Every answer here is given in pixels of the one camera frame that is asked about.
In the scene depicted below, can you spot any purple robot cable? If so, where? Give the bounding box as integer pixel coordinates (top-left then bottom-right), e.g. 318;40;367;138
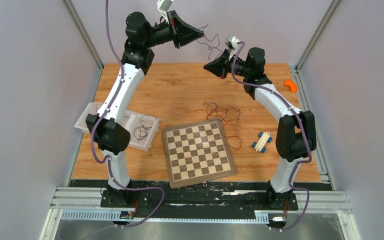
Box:
89;0;166;229
231;41;313;232

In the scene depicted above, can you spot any orange curved plastic piece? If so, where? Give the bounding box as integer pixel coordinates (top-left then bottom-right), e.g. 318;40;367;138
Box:
284;79;298;93

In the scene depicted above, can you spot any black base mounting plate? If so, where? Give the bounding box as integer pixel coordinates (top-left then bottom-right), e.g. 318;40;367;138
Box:
99;180;298;220

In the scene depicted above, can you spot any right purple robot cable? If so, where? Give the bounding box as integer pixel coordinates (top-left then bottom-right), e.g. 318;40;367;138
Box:
231;41;313;232

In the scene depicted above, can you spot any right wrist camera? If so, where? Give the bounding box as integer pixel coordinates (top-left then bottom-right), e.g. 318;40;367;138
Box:
225;35;240;57

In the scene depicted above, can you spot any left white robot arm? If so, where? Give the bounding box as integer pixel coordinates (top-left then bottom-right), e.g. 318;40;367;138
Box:
85;10;205;207

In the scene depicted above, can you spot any white plastic compartment tray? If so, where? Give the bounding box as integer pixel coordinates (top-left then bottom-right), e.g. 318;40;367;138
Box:
74;102;161;152

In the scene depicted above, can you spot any wooden chessboard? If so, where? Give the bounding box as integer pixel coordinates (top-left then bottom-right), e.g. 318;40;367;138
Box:
162;119;237;189

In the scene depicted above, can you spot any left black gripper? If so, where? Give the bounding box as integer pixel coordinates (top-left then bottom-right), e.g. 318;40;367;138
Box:
143;10;204;49

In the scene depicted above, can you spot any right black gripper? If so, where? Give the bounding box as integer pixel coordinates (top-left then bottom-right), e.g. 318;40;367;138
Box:
203;49;251;80

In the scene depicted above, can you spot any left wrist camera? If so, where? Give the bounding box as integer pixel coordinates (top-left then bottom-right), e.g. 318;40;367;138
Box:
156;0;174;18

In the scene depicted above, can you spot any aluminium frame rail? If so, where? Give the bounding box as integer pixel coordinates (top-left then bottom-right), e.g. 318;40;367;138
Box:
40;187;360;240

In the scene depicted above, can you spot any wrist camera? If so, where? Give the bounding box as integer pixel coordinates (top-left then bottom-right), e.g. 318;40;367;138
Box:
156;0;174;18
225;35;240;57

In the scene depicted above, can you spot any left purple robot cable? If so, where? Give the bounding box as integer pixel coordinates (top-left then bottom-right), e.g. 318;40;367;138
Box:
89;0;166;229

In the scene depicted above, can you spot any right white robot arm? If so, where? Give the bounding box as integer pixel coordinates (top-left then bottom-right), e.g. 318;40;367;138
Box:
203;47;317;209

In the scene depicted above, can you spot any white blue toy car chassis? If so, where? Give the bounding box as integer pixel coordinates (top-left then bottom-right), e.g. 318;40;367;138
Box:
252;131;273;153

